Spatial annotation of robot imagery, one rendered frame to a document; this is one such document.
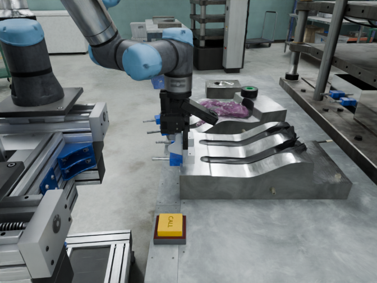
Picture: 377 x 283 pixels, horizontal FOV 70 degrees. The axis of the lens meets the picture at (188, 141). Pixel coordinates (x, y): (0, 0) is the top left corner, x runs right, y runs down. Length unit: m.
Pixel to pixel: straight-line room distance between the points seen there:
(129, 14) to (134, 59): 7.31
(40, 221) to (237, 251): 0.43
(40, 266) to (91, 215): 1.48
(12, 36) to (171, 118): 0.49
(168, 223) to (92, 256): 0.85
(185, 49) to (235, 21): 4.45
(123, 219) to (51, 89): 1.20
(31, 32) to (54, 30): 6.42
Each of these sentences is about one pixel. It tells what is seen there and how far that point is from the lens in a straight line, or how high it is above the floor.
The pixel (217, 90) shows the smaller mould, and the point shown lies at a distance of 1.57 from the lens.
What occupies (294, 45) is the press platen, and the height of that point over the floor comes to 1.03.
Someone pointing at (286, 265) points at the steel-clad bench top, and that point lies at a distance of 0.71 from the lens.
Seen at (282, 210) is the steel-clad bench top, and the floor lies 0.80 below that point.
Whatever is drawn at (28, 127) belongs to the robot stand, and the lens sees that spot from 1.00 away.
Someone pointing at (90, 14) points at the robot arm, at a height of 1.30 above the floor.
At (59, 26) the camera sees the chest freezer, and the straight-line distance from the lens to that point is 7.30.
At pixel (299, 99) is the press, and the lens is 1.81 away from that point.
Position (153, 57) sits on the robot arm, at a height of 1.22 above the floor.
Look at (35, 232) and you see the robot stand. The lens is 0.54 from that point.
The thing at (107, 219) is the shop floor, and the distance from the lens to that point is 1.97.
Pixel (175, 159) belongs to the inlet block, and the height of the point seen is 0.90.
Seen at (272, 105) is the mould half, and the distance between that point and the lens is 1.24.
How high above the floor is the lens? 1.34
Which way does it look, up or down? 29 degrees down
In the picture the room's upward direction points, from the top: straight up
